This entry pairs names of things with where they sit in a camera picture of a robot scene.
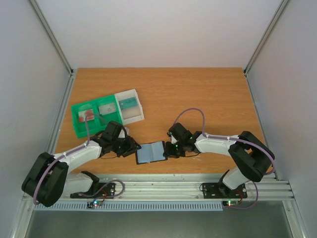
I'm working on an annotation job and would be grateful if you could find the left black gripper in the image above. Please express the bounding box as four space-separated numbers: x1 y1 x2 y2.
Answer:
112 136 142 157

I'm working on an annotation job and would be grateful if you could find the black card holder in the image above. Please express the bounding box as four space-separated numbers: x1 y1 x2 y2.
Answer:
136 141 168 165

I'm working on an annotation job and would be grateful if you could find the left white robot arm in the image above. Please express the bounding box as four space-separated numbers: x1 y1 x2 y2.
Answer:
21 121 141 207

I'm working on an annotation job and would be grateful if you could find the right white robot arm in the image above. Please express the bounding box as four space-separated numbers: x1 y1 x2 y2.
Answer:
164 122 275 198

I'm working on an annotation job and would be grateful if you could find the teal credit card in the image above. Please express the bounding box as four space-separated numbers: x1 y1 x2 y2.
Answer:
119 97 138 110

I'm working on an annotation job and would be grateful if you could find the grey credit card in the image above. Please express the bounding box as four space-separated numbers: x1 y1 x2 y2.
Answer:
99 103 117 115

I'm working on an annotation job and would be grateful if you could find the red white card in tray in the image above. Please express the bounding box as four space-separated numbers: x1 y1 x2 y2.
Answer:
78 110 95 122

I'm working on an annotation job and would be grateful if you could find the green plastic tray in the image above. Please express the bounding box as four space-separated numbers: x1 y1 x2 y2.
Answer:
71 95 122 138

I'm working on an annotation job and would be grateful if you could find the clear plastic tray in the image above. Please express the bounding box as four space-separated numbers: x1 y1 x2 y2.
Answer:
114 89 145 125

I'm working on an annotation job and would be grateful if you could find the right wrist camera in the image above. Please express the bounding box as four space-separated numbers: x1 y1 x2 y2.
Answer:
170 135 178 144

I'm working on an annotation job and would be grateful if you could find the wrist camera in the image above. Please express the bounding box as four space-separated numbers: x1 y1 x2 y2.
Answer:
170 135 178 144
118 127 129 139

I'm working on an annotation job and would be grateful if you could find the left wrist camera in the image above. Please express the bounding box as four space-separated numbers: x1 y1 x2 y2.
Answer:
118 127 129 139

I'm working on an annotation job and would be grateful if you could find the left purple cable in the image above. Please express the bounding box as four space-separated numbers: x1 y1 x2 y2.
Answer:
33 113 111 206

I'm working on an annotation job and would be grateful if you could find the purple cable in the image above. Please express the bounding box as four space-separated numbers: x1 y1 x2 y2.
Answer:
172 108 277 211
33 113 111 206

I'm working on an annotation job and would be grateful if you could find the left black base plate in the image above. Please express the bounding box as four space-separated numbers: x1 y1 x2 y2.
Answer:
70 182 116 199

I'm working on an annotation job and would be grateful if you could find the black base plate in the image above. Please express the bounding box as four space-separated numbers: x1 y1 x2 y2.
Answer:
70 182 116 199
199 182 248 199

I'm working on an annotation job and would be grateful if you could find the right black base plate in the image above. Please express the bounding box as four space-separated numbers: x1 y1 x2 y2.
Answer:
199 182 248 199

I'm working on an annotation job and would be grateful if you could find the grey slotted cable duct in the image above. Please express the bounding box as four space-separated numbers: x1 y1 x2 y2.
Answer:
34 201 223 212

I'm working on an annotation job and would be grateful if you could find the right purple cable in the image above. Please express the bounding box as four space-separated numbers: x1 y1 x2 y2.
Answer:
172 108 277 211

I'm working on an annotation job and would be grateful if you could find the left frame post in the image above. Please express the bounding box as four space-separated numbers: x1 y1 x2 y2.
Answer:
27 0 74 75

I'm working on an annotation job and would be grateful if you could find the frame post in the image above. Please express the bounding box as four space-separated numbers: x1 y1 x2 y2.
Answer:
27 0 74 75
243 0 292 75

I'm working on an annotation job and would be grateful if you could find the aluminium rail frame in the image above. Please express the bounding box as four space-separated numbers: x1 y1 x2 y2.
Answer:
96 174 295 201

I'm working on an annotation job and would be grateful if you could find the right frame post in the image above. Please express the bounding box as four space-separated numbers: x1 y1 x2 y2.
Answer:
243 0 292 75

